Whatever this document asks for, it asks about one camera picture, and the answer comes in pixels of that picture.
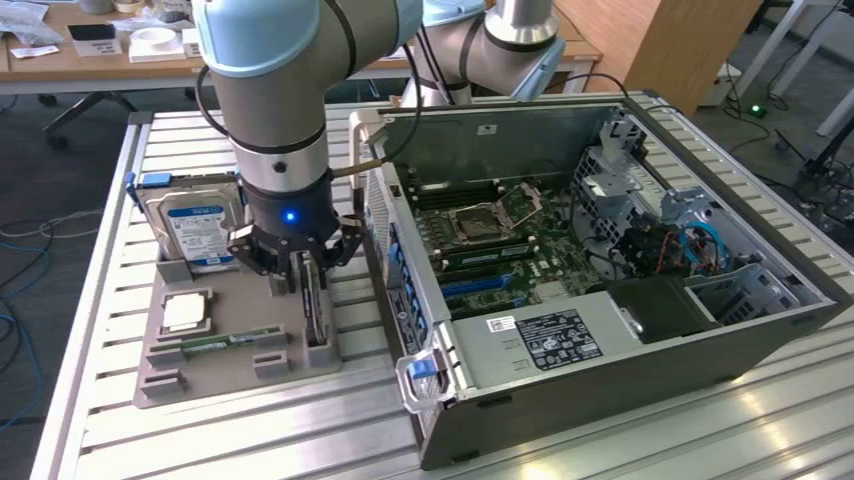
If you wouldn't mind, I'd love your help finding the black tripod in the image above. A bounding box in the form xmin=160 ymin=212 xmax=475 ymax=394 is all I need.
xmin=797 ymin=124 xmax=854 ymax=224

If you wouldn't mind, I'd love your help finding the metal socket cover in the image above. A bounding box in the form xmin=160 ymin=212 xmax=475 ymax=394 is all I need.
xmin=497 ymin=180 xmax=543 ymax=229

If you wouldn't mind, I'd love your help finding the white table frame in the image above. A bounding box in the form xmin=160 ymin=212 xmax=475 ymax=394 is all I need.
xmin=726 ymin=0 xmax=854 ymax=137

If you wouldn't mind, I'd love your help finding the white tape roll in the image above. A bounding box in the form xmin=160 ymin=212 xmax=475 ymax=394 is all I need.
xmin=131 ymin=27 xmax=176 ymax=51

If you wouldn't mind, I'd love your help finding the hard disk blue caddy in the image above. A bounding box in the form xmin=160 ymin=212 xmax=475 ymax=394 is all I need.
xmin=124 ymin=171 xmax=252 ymax=274

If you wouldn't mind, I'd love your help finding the CPU socket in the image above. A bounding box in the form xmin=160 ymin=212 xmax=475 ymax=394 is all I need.
xmin=445 ymin=180 xmax=547 ymax=247

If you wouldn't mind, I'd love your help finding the flat white box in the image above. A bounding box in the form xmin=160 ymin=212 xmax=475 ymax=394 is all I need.
xmin=127 ymin=39 xmax=188 ymax=65

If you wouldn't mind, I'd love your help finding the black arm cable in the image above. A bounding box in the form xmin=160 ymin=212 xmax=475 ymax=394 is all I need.
xmin=330 ymin=19 xmax=435 ymax=179

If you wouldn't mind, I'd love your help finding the metal drive cage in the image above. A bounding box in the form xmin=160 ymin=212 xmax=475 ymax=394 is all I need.
xmin=571 ymin=144 xmax=675 ymax=236

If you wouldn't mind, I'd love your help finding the open grey PC case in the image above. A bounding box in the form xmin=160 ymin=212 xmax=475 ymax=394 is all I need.
xmin=347 ymin=94 xmax=842 ymax=471

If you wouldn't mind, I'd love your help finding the white box black top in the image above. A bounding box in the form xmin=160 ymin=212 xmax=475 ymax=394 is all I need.
xmin=66 ymin=23 xmax=123 ymax=58

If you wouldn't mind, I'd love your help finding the clear plastic bag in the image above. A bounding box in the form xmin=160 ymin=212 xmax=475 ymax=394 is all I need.
xmin=0 ymin=0 xmax=54 ymax=47

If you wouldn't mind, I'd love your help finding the silver CPU chip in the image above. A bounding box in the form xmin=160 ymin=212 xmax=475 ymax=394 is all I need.
xmin=162 ymin=294 xmax=210 ymax=331

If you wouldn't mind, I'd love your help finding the blue wire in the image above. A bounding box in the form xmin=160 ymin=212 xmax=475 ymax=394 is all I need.
xmin=685 ymin=219 xmax=733 ymax=275

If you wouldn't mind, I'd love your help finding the grey parts rack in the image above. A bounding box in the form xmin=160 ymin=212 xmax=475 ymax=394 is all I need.
xmin=131 ymin=249 xmax=346 ymax=409

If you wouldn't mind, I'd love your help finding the white labelled box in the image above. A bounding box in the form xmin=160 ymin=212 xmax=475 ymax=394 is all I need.
xmin=179 ymin=27 xmax=207 ymax=59

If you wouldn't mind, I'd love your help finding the metal disk bay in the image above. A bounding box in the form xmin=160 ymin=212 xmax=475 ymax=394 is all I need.
xmin=686 ymin=262 xmax=802 ymax=324

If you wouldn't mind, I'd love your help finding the green graphics card black fan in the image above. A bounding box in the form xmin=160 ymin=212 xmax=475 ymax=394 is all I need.
xmin=295 ymin=247 xmax=334 ymax=347

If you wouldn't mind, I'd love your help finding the grey power supply unit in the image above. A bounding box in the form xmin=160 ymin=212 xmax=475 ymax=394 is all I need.
xmin=450 ymin=291 xmax=646 ymax=392

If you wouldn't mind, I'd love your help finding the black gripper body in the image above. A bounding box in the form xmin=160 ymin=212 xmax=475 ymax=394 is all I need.
xmin=238 ymin=172 xmax=343 ymax=251

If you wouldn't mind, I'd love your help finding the blue floor cable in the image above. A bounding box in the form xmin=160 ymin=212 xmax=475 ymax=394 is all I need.
xmin=0 ymin=239 xmax=52 ymax=431

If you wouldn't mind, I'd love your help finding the black office chair base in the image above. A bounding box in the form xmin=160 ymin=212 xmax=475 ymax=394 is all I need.
xmin=39 ymin=88 xmax=202 ymax=150

